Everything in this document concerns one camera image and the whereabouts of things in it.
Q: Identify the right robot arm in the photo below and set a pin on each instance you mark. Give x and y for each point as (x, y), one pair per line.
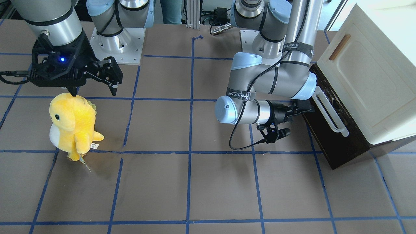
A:
(59, 20)

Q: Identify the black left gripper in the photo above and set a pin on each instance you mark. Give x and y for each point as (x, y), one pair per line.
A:
(280, 113)

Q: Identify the yellow plush toy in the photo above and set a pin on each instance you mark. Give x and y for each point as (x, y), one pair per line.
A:
(73, 128)

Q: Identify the person in jeans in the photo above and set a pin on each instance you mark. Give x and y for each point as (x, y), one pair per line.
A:
(171, 12)

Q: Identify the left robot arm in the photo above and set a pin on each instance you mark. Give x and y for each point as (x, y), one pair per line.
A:
(283, 51)

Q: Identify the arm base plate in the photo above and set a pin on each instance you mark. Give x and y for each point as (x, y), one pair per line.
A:
(253, 42)
(126, 47)

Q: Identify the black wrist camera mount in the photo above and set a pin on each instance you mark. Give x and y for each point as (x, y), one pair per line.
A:
(271, 134)

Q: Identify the black power adapter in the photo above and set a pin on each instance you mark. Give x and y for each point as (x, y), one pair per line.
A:
(220, 16)

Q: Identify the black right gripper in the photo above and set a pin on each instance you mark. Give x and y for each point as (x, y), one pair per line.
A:
(87, 54)

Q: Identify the aluminium frame post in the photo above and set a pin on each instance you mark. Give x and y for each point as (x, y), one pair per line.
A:
(193, 14)

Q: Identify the cream cabinet box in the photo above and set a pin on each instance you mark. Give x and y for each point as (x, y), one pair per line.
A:
(370, 64)

